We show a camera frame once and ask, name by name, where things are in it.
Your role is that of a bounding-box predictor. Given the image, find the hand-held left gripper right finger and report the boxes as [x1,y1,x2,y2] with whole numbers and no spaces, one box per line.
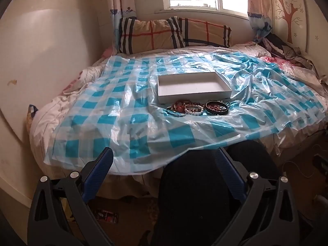
[215,147,308,246]

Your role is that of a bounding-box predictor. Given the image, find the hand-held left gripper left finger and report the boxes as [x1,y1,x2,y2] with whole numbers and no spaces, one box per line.
[27,147,114,246]

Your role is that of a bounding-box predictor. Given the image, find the black woven bracelet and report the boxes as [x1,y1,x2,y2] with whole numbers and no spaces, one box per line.
[205,100,230,115]

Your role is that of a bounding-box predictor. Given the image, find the white bead bracelet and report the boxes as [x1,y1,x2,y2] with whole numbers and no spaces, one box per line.
[184,107,205,116]

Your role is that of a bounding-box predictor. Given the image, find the white cardboard box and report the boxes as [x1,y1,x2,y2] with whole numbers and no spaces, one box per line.
[157,72,232,104]

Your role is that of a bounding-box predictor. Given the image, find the red packet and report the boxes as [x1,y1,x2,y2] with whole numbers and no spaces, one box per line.
[92,209,120,223]

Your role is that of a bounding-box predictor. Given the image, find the person's dark trousers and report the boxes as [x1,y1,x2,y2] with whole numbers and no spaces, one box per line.
[143,140,282,246]

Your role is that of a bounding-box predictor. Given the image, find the blue checked plastic sheet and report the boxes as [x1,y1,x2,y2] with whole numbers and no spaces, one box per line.
[43,51,328,175]

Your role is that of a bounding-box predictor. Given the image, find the dark object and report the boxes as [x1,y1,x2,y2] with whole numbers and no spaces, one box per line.
[312,153,328,176]

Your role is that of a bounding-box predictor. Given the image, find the pile of clothes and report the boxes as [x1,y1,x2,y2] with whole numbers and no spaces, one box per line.
[264,33,323,69]

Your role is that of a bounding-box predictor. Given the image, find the plaid pillow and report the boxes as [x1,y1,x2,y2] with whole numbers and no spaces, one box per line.
[177,18,232,48]
[118,17,186,55]

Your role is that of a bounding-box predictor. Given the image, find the white cable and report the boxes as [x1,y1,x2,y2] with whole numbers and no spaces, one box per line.
[282,160,318,178]

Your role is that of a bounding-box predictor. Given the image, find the brown bead bracelet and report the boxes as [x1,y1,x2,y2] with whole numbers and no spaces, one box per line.
[171,99,195,112]

